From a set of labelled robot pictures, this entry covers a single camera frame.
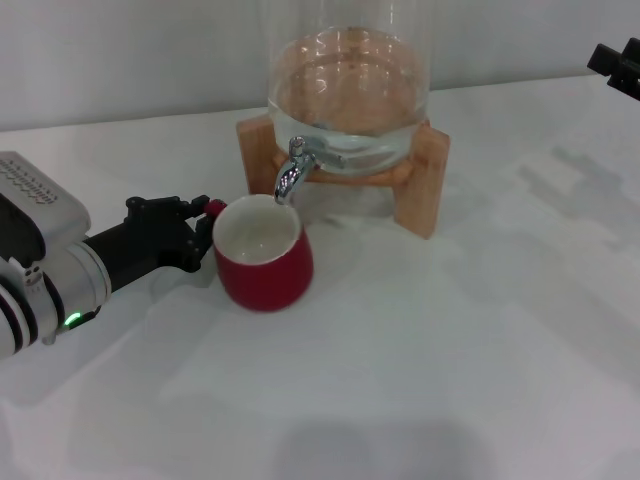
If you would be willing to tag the red ceramic cup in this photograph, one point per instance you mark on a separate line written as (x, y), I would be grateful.
(270, 275)

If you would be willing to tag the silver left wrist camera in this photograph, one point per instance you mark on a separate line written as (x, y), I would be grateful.
(45, 200)

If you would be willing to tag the wooden dispenser stand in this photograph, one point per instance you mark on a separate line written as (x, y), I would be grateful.
(420, 200)

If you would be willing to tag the glass water dispenser jar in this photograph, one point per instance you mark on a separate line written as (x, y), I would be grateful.
(350, 75)

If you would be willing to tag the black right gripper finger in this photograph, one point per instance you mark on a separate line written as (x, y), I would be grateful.
(632, 50)
(604, 57)

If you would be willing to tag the chrome faucet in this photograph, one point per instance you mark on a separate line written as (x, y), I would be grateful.
(290, 177)

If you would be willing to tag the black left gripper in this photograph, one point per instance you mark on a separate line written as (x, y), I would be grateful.
(150, 240)

